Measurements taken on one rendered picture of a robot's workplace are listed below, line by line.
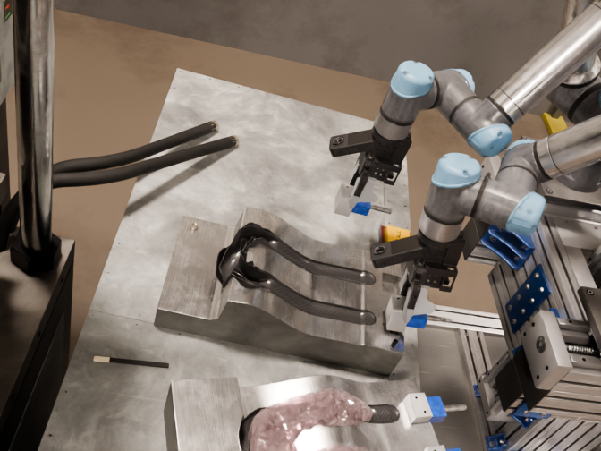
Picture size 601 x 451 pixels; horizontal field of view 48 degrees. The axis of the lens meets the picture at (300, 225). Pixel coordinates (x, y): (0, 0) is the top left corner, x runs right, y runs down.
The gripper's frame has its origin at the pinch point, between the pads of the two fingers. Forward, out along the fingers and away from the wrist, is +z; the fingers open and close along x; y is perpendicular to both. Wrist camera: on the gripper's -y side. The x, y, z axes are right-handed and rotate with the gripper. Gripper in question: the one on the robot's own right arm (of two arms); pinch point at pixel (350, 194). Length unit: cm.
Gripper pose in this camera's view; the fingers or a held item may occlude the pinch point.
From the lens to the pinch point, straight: 156.7
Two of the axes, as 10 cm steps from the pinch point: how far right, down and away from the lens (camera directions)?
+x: 0.7, -7.1, 7.0
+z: -2.6, 6.7, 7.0
